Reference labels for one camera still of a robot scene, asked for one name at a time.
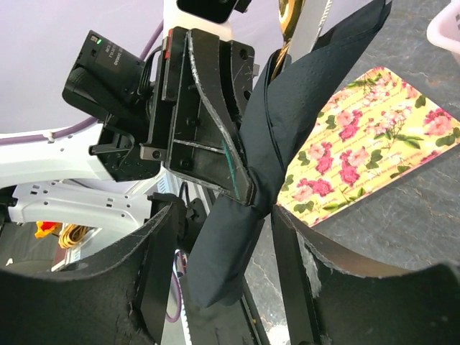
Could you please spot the black paper napkin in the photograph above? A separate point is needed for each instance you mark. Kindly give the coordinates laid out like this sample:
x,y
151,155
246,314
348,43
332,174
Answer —
x,y
281,113

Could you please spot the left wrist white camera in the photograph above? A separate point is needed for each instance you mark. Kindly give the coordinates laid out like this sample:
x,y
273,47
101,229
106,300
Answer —
x,y
207,15

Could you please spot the floral placemat tray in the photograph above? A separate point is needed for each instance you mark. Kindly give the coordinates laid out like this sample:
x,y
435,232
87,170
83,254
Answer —
x,y
370,133

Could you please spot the silver table knife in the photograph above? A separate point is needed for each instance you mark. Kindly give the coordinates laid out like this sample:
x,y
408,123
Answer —
x,y
311,21

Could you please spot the gold spoon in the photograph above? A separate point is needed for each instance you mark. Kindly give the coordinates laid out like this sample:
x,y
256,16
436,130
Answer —
x,y
289,14

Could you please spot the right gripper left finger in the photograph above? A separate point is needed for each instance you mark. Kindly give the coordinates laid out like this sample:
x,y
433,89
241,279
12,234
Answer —
x,y
115,296

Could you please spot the white basket with pink cloth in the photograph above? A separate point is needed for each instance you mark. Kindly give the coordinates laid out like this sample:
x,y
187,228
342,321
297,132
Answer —
x,y
443,30

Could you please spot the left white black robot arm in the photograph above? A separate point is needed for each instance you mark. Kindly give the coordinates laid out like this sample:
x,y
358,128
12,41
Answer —
x,y
114,88

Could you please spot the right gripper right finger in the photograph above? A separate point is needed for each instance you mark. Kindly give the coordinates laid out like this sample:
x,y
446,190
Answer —
x,y
333,295

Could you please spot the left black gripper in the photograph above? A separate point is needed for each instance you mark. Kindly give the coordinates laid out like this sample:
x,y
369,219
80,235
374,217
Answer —
x,y
202,89

